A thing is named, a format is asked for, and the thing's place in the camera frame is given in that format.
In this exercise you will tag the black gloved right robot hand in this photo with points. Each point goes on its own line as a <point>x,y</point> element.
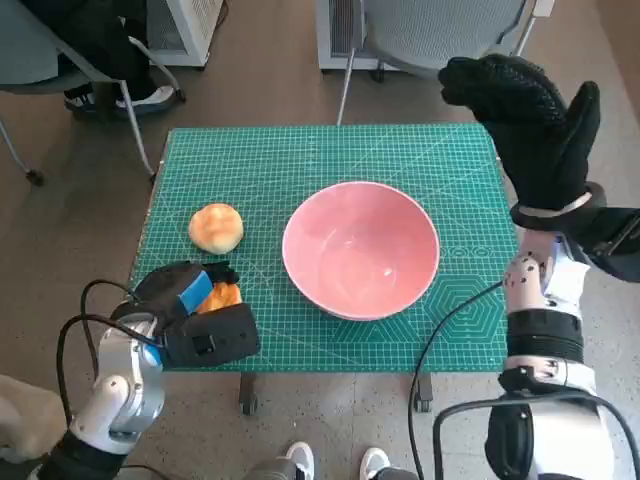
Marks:
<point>540,140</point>

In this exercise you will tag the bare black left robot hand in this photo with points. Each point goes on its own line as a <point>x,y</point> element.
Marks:
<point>160,290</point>

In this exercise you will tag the rectangular striped toy bread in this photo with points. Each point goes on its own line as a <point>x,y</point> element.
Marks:
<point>225,297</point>

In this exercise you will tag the round toy bread bun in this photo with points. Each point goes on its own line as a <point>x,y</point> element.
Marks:
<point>216,227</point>

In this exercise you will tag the pink bowl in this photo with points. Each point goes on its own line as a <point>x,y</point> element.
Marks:
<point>360,250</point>

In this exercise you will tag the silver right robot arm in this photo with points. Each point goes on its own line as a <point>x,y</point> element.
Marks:
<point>530,280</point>

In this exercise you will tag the black table foot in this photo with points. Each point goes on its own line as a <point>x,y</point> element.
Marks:
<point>423,392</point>
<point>248,395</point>

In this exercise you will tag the grey mesh office chair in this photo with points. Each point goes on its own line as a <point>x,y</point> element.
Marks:
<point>425,30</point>

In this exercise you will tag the person in beige trousers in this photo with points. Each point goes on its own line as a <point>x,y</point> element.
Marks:
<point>25,415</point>

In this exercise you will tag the green cutting mat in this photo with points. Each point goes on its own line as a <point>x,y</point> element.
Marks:
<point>300,160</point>

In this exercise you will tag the person in white shoes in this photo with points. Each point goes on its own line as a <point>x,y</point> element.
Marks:
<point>300,457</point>

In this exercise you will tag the white vented cabinet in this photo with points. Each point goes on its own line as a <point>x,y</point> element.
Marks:
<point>342,30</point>

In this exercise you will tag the white mesh-sided cabinet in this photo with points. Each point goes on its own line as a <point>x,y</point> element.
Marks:
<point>190,30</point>

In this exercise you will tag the person in black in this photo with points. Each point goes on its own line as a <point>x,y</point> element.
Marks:
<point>100,35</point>

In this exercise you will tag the grey-blue office chair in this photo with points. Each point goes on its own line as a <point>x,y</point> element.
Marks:
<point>25,50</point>

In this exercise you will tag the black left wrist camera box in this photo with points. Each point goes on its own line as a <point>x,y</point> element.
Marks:
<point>215,335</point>

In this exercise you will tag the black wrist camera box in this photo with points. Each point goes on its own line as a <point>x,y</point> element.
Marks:
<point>610,240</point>
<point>215,335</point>

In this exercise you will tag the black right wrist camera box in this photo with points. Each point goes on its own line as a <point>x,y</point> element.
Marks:
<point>610,240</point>

